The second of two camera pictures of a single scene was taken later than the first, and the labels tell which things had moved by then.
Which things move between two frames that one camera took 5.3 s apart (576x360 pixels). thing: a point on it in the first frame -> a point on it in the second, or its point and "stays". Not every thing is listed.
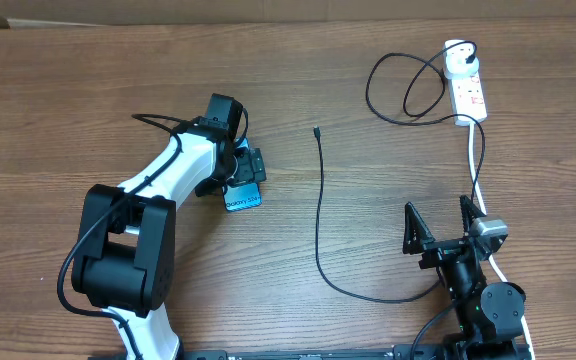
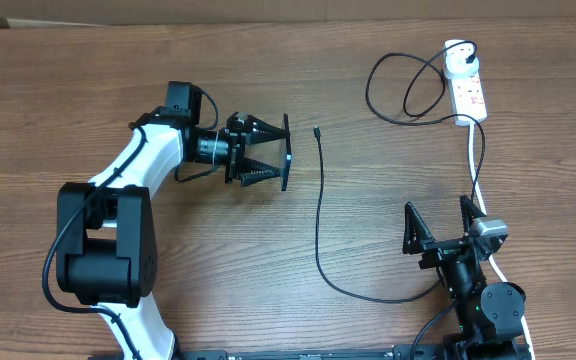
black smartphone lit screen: x=245 y=190 -> x=286 y=154
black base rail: x=456 y=351 stays
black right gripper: x=439 y=250 stays
